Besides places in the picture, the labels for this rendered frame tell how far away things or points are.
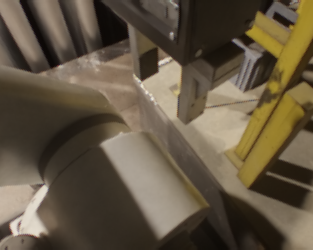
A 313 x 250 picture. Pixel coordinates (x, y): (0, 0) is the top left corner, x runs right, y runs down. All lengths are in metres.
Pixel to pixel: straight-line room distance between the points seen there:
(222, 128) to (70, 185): 0.73
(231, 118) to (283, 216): 0.43
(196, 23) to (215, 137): 0.81
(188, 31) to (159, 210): 0.30
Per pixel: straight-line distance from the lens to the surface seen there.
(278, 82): 0.71
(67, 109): 0.57
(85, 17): 2.51
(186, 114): 0.47
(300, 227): 1.02
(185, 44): 0.30
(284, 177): 1.06
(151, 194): 0.47
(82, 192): 0.49
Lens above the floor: 1.60
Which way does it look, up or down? 56 degrees down
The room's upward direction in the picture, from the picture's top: 2 degrees counter-clockwise
